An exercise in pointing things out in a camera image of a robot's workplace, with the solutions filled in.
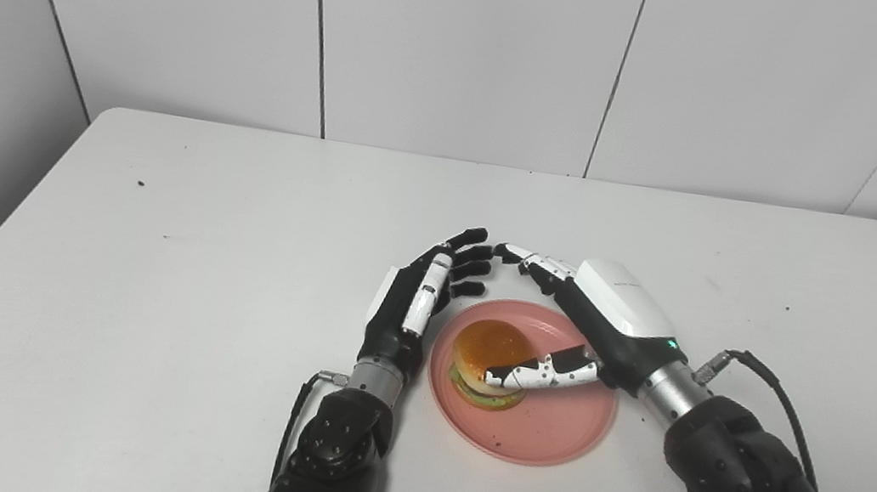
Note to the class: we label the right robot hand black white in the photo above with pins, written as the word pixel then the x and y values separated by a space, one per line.
pixel 600 320

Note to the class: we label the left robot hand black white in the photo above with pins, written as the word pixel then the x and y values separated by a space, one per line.
pixel 417 303

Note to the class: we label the toy hamburger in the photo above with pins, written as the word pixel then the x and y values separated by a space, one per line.
pixel 487 356

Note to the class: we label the pink round plate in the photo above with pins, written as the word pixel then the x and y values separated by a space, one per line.
pixel 543 419

